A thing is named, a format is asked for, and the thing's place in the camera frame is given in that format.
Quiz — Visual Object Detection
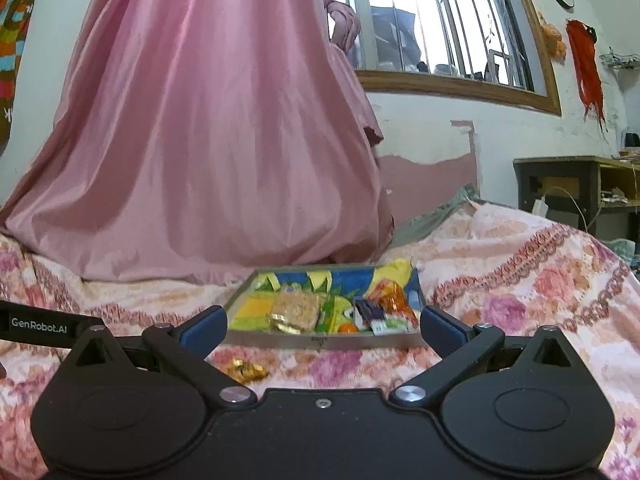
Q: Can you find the wooden barred window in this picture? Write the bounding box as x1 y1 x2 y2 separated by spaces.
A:
305 0 563 117

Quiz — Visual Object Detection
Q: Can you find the teal cloth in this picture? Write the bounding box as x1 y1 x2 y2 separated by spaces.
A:
607 237 640 276

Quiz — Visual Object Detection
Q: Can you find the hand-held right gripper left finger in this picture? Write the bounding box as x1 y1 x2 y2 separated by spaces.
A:
65 305 257 407

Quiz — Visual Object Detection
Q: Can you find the pink curtain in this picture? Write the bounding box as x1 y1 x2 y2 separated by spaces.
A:
0 0 396 286

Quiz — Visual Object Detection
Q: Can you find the silver tray with colourful print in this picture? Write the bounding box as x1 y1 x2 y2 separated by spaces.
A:
220 261 430 351

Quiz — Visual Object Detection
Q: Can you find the large rice cake packet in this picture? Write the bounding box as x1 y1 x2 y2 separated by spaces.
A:
270 290 328 333

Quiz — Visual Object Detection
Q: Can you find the orange plush toy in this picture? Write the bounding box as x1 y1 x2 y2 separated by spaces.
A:
537 12 568 61

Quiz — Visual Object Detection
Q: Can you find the grey cloth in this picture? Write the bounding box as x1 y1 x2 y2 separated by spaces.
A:
392 183 483 248

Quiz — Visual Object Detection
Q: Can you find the red hanging tassel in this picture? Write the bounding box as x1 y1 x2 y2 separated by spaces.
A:
566 19 608 133

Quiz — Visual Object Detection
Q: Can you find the orange snack packet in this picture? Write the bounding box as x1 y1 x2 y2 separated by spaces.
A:
372 280 418 323

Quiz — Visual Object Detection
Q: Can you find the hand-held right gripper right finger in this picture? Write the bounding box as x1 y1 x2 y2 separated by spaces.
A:
390 305 577 407

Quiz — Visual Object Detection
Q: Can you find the white charger cable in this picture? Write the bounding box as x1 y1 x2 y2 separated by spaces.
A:
532 186 593 233

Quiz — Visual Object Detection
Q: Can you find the gold candy wrapper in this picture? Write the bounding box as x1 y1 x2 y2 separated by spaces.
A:
227 358 269 385

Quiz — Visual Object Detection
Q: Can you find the green and white packet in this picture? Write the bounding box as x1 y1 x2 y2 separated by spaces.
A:
372 317 418 336

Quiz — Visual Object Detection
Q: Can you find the colourful knitted wall hanging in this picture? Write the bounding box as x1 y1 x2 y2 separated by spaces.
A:
0 0 37 153

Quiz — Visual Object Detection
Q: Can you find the blue stick packet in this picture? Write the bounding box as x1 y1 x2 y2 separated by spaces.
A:
354 299 386 331

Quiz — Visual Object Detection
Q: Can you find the yellow wrapper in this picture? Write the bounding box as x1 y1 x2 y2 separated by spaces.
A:
367 259 413 296

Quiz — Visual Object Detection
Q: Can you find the wooden desk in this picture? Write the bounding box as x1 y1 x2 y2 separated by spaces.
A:
513 155 640 241

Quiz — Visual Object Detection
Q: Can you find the floral blanket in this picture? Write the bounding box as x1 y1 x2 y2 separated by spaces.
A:
0 202 640 480

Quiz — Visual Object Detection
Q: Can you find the wire wall rack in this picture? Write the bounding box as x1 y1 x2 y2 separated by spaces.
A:
599 47 640 71

